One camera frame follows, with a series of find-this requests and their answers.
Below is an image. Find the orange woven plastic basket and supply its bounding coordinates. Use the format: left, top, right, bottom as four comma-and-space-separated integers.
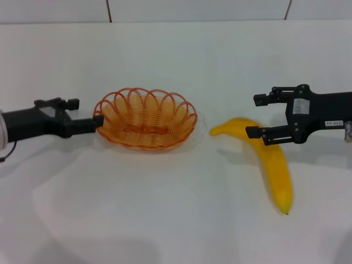
92, 87, 199, 151

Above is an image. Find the yellow banana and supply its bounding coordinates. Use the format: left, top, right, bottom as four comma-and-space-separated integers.
210, 117, 294, 216

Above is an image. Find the silver metal cable connector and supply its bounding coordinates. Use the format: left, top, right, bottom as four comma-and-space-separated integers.
343, 120, 352, 143

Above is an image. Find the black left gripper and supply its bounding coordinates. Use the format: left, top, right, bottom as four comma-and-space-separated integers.
2, 97, 105, 144

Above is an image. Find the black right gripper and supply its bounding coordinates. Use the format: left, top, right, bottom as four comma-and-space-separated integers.
245, 84, 352, 146

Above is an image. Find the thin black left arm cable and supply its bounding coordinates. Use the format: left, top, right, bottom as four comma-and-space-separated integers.
0, 140, 18, 163

